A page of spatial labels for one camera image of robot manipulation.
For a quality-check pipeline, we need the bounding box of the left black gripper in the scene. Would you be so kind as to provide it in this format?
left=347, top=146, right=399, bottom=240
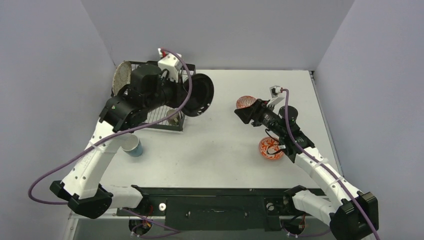
left=145, top=71, right=189, bottom=113

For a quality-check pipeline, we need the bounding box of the black round plate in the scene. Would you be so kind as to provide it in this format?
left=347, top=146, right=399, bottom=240
left=182, top=73, right=214, bottom=117

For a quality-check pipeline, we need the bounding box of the speckled oval plate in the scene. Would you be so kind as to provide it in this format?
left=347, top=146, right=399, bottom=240
left=112, top=61, right=132, bottom=96

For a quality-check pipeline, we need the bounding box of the white and blue cup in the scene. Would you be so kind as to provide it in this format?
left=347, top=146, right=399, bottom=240
left=121, top=134, right=144, bottom=158

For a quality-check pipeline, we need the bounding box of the olive green ceramic mug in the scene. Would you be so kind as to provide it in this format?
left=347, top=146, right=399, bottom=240
left=166, top=109, right=181, bottom=126

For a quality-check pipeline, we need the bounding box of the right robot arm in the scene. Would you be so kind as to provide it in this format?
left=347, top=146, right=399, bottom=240
left=234, top=99, right=379, bottom=240

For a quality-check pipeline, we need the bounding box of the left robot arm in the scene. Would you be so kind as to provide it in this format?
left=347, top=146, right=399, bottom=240
left=50, top=62, right=193, bottom=219

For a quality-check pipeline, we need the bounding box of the red patterned upturned bowl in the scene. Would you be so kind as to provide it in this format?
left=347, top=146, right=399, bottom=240
left=236, top=95, right=257, bottom=109

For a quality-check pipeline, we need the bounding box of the orange floral bowl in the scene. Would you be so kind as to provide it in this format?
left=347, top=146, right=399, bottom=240
left=258, top=137, right=285, bottom=161

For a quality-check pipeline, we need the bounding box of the black wire dish rack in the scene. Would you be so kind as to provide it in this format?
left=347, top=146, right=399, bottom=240
left=130, top=61, right=196, bottom=132

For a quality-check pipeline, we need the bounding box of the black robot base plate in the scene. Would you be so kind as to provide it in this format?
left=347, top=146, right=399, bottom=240
left=116, top=187, right=304, bottom=232

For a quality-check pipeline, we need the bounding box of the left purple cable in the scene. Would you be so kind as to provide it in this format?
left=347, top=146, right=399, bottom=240
left=28, top=48, right=194, bottom=206

